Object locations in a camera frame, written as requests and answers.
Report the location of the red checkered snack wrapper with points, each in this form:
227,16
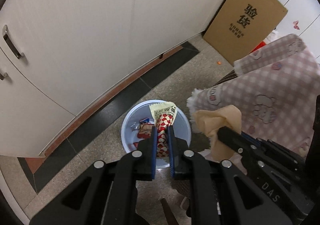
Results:
163,122

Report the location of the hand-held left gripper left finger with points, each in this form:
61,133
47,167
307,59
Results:
153,150

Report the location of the light blue plastic bin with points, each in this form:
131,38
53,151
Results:
182,125

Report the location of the pink butterfly sticker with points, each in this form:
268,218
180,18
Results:
296,24

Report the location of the red snack packet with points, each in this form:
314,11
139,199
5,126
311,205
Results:
144,131

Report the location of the round table with pink checked cloth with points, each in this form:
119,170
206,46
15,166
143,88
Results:
275,85

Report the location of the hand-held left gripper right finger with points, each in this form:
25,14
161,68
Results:
171,150

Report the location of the small white plastic bag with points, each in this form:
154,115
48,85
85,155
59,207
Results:
272,35

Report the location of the tall cardboard box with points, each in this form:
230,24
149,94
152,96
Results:
240,35

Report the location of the beige cloth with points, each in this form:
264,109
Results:
215,120

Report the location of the white low cabinet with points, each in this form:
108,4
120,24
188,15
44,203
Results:
75,40

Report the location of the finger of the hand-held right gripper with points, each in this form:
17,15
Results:
232,140
250,139

